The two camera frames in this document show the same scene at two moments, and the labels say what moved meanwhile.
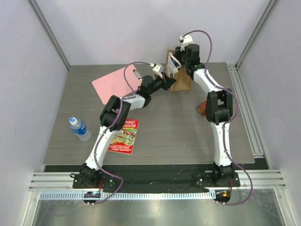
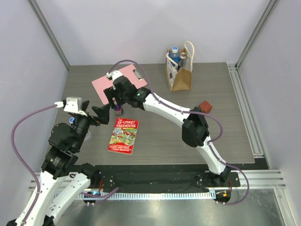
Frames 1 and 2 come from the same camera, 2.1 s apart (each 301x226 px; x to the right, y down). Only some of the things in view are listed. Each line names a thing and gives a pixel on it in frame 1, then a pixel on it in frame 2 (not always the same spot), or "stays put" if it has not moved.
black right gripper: x=178 y=54 → x=115 y=94
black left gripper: x=165 y=81 → x=89 y=114
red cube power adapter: x=201 y=108 stays put
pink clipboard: x=114 y=84 stays put
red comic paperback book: x=123 y=141 stays put
